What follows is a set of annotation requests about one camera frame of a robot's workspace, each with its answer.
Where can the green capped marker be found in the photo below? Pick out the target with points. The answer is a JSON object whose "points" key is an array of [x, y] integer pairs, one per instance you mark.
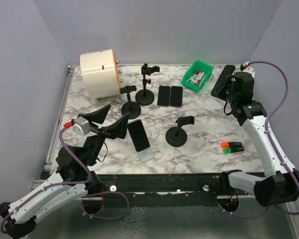
{"points": [[230, 150]]}

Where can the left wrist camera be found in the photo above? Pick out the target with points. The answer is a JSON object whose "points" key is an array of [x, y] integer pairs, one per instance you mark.
{"points": [[80, 126]]}

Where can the cream cylindrical box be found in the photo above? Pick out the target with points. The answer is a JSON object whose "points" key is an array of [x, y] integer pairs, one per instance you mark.
{"points": [[100, 74]]}

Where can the purple edged black phone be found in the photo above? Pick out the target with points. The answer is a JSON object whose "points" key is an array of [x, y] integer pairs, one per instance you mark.
{"points": [[176, 93]]}

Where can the silver flat phone stand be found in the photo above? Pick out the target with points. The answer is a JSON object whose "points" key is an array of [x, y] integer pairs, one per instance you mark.
{"points": [[146, 154]]}

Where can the orange capped marker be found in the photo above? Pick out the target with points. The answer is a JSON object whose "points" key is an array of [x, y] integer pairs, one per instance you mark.
{"points": [[231, 144]]}

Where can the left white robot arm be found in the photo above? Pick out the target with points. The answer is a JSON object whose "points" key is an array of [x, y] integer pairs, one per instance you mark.
{"points": [[82, 139]]}

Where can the black phone stand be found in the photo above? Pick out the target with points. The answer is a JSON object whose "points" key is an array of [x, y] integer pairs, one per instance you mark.
{"points": [[145, 97], [132, 108]]}

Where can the green plastic bin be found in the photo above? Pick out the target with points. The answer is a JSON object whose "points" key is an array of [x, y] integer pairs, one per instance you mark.
{"points": [[197, 75]]}

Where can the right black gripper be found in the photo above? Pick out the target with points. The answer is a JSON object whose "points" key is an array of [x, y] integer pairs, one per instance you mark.
{"points": [[228, 81]]}

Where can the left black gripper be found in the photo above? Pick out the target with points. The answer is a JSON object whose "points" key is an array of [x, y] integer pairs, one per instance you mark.
{"points": [[116, 130]]}

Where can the silver edged black phone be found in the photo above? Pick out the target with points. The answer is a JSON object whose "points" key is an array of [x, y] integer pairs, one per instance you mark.
{"points": [[163, 96]]}

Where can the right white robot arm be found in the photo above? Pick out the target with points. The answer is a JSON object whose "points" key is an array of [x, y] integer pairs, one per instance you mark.
{"points": [[280, 183]]}

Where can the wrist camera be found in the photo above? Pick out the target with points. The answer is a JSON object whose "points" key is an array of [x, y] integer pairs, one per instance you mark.
{"points": [[246, 67], [80, 126]]}

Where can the black mounting rail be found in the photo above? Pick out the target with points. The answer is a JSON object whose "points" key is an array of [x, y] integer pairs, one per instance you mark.
{"points": [[160, 190]]}

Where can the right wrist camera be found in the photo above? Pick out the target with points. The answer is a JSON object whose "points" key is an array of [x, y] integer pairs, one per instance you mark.
{"points": [[246, 67]]}

